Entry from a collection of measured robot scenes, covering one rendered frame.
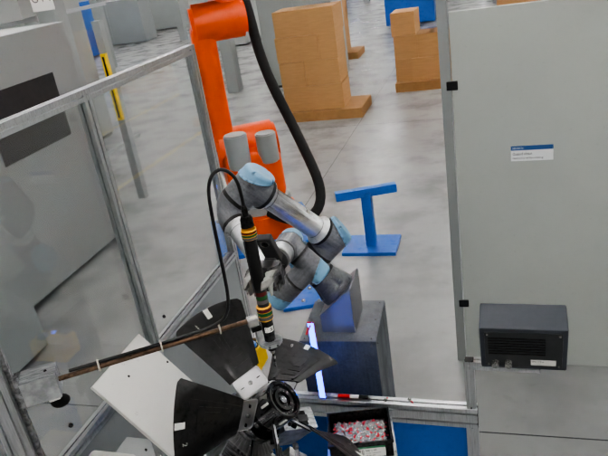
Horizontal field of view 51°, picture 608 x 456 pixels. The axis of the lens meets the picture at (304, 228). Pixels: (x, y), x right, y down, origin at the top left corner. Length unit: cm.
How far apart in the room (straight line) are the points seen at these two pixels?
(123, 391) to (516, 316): 120
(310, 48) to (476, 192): 640
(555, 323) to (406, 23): 892
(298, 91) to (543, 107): 676
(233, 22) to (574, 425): 384
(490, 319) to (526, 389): 175
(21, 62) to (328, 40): 498
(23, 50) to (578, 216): 435
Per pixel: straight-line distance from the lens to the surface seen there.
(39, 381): 182
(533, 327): 209
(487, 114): 335
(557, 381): 390
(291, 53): 969
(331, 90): 965
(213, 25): 548
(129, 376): 198
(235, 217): 219
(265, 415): 186
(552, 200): 351
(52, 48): 611
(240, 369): 192
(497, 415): 365
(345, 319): 248
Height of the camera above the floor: 238
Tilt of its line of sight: 23 degrees down
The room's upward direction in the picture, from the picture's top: 9 degrees counter-clockwise
